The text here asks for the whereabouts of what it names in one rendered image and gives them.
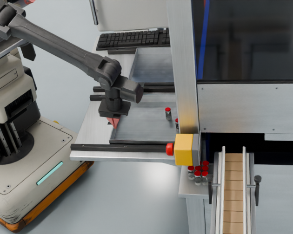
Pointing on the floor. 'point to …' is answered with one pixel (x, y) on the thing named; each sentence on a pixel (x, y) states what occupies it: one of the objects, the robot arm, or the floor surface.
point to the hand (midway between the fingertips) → (115, 126)
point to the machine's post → (186, 88)
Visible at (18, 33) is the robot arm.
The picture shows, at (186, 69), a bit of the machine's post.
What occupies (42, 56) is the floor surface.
